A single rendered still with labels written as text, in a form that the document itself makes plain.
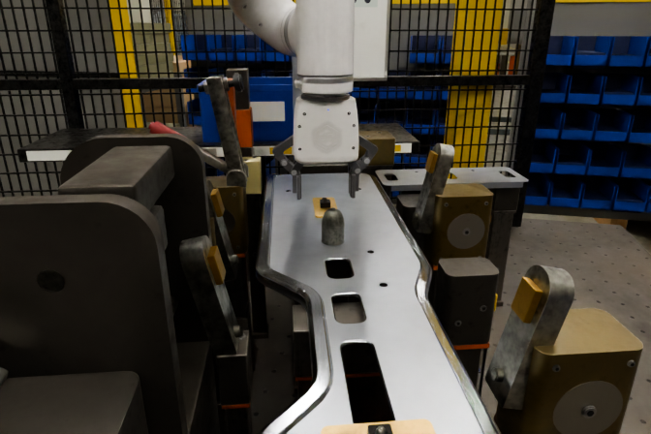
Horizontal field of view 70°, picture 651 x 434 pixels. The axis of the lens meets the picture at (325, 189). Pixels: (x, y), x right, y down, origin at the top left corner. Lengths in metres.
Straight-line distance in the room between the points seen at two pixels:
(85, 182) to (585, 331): 0.40
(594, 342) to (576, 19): 2.17
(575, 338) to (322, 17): 0.48
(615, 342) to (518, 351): 0.08
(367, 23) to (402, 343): 0.95
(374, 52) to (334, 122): 0.60
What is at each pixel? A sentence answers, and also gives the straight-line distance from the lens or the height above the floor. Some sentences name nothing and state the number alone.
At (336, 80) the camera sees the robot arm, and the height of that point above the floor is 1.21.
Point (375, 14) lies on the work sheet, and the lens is 1.28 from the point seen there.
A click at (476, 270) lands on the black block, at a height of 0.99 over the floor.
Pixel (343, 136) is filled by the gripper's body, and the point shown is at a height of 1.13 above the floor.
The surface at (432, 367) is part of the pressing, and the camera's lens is 0.45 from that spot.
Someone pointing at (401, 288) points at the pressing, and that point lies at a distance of 0.55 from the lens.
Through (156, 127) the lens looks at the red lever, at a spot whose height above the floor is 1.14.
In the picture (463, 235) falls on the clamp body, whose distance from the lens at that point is 0.75.
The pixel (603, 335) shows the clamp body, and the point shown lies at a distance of 0.46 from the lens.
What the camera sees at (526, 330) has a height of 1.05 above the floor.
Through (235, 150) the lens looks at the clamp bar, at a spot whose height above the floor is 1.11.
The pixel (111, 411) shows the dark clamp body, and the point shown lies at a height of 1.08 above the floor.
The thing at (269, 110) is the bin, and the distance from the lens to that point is 1.08.
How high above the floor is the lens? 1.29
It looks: 19 degrees down
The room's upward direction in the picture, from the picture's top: straight up
